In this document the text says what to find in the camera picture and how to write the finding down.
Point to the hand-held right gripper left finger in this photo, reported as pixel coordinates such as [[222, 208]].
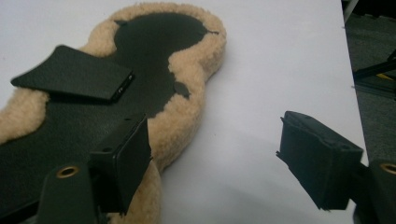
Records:
[[124, 168]]

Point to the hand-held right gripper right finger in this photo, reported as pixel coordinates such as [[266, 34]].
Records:
[[317, 161]]

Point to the black metal stand bar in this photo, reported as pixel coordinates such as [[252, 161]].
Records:
[[373, 70]]

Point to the grey metal pole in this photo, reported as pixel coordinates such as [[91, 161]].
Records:
[[350, 9]]

